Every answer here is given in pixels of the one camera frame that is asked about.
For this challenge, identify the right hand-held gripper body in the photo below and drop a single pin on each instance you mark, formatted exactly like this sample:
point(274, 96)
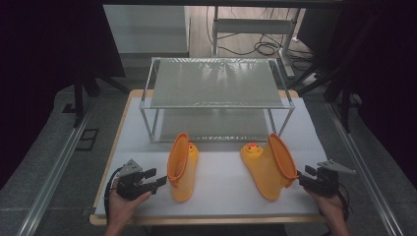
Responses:
point(327, 182)

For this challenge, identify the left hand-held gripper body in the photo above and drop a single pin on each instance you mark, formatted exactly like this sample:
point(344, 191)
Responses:
point(130, 188)

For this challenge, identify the yellow duck rain boot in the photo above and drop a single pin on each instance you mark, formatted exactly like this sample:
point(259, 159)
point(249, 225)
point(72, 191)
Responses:
point(182, 170)
point(267, 167)

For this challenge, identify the two-tier metal shelf rack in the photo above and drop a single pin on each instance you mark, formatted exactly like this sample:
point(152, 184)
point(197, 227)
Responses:
point(213, 85)

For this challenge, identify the person's left hand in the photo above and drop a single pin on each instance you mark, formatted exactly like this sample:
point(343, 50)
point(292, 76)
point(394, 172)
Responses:
point(123, 209)

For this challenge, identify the person's right hand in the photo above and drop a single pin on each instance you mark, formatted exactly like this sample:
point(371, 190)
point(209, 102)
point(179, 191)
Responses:
point(329, 206)

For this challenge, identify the wooden table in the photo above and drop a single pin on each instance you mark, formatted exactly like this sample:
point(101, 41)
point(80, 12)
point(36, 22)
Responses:
point(108, 164)

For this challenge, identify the white table mat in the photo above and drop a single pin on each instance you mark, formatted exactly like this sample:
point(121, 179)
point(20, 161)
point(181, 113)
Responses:
point(223, 193)

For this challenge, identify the black metal stand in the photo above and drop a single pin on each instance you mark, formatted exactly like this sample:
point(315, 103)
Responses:
point(78, 95)
point(344, 95)

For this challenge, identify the grey cabinet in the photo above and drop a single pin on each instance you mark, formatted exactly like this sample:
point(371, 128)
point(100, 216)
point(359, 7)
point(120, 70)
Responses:
point(147, 29)

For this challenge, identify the aluminium floor rail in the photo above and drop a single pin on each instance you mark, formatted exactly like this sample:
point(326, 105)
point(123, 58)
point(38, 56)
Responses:
point(364, 167)
point(55, 170)

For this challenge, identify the white metal desk frame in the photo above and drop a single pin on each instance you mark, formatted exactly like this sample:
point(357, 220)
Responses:
point(252, 25)

